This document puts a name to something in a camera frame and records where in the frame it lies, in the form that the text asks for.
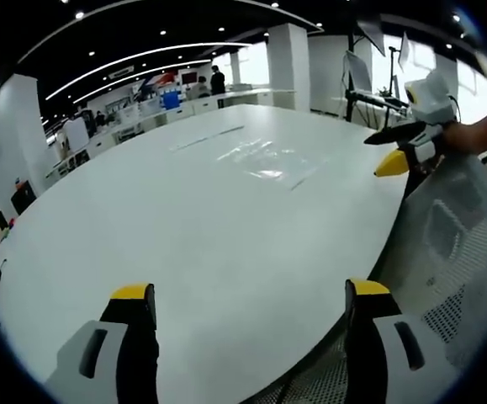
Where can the white pillar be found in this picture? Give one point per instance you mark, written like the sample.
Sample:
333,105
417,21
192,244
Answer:
287,65
9,139

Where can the blue storage box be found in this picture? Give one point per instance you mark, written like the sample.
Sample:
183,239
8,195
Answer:
170,100

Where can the clear resealable plastic bag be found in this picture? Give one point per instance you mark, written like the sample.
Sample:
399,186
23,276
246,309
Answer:
264,157

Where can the white mesh office chair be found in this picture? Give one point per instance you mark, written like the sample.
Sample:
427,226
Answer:
440,235

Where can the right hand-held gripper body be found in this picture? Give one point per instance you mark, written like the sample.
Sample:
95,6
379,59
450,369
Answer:
430,103

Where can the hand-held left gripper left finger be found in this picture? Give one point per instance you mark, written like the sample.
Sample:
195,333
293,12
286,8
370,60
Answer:
100,332

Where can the black equipment stand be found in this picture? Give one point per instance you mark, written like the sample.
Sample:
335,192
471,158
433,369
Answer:
373,99

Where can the black softbox light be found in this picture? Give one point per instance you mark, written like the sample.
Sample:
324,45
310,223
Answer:
373,29

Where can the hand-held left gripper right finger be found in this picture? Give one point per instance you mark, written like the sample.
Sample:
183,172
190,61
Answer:
390,332

